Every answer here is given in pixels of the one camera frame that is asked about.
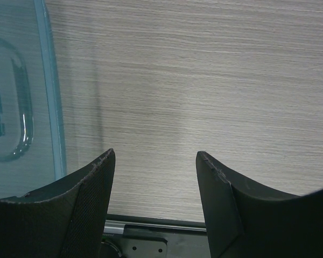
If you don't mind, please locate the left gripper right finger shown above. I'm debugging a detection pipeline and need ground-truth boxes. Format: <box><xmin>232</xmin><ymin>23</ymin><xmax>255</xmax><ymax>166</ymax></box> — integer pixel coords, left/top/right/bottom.
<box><xmin>196</xmin><ymin>151</ymin><xmax>323</xmax><ymax>257</ymax></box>

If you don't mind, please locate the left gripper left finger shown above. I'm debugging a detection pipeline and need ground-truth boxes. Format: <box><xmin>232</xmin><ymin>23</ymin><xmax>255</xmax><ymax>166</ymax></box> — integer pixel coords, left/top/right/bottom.
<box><xmin>0</xmin><ymin>149</ymin><xmax>115</xmax><ymax>257</ymax></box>

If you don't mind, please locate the blue plastic bin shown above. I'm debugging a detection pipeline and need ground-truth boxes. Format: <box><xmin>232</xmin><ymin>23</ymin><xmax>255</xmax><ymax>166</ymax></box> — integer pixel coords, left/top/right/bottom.
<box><xmin>0</xmin><ymin>1</ymin><xmax>67</xmax><ymax>199</ymax></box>

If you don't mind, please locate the aluminium front rail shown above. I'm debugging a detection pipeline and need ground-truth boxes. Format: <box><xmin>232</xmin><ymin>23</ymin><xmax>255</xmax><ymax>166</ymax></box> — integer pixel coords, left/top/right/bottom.
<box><xmin>103</xmin><ymin>214</ymin><xmax>206</xmax><ymax>235</ymax></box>

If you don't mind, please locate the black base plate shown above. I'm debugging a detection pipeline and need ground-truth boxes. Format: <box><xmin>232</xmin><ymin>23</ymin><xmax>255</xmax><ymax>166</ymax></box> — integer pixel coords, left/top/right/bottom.
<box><xmin>99</xmin><ymin>225</ymin><xmax>210</xmax><ymax>258</ymax></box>

